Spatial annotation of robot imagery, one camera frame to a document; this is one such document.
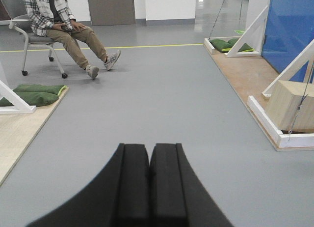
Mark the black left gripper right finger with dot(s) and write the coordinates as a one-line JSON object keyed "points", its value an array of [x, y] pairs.
{"points": [[177, 196]]}

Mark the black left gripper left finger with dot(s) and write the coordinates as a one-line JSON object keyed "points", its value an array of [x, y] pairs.
{"points": [[117, 197]]}

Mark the blue door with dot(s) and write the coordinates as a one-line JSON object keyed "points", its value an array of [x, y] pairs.
{"points": [[289, 29]]}

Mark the brown plywood door base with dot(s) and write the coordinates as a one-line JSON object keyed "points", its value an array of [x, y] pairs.
{"points": [[249, 76]]}

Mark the grey brown door background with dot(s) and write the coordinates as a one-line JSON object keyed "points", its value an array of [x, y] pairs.
{"points": [[111, 12]]}

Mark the light plywood base left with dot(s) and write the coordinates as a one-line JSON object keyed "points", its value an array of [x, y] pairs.
{"points": [[17, 131]]}

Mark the green sandbag far left stand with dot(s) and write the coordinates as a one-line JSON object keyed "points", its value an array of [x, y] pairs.
{"points": [[39, 95]]}

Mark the white wooden brace left stand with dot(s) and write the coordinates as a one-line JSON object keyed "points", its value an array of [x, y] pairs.
{"points": [[19, 105]]}

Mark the light wooden box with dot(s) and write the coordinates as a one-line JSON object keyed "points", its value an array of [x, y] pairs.
{"points": [[291, 106]]}

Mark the yellow floor tape line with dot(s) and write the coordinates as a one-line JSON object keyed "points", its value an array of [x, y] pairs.
{"points": [[119, 47]]}

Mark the green sandbag left of pair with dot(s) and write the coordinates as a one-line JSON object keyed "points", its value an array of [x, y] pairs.
{"points": [[221, 45]]}

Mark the green sandbag of pair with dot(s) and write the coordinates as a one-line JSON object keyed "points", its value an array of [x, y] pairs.
{"points": [[221, 45], [245, 47]]}

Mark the green sandbag right of pair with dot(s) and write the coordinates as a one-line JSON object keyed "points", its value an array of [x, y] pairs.
{"points": [[245, 47]]}

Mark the green floor sign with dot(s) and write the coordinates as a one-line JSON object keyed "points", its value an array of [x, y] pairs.
{"points": [[239, 31]]}

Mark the white triangular brace far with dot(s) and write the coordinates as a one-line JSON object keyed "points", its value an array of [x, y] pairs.
{"points": [[253, 36]]}

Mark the white triangular brace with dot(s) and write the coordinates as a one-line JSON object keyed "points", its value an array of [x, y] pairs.
{"points": [[306, 54], [253, 36]]}

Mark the white triangular brace near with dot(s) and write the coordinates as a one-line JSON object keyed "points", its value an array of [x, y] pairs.
{"points": [[306, 54]]}

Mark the seated person in plaid shirt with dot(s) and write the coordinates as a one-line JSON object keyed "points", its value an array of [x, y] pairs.
{"points": [[54, 19]]}

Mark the grey office chair on wheels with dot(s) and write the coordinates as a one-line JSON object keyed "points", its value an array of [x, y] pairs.
{"points": [[20, 21]]}

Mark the white wooden base frame near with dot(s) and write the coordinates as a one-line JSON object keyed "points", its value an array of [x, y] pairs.
{"points": [[281, 141]]}

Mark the white wooden base frame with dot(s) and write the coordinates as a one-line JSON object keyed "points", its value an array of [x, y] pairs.
{"points": [[213, 51], [281, 141]]}

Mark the white wooden base frame far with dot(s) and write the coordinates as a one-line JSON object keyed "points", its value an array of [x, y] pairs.
{"points": [[213, 51]]}

